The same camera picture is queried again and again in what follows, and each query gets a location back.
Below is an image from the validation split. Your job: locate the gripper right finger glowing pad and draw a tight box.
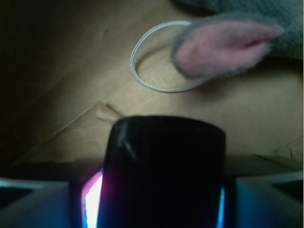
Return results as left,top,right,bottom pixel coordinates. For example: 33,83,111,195
217,172,304,228

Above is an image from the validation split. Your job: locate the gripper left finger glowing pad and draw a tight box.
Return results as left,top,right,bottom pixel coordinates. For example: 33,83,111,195
0,173,103,228

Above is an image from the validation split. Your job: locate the black box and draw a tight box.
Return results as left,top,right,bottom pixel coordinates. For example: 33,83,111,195
97,116,226,228

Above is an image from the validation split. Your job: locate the brown paper bag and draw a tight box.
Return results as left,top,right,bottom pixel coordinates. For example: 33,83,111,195
0,0,304,169

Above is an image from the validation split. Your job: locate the grey plush mouse toy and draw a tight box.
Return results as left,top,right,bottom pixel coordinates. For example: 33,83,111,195
171,0,304,78

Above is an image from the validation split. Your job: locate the white string loop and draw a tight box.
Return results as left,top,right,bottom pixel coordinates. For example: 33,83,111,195
130,20,209,93

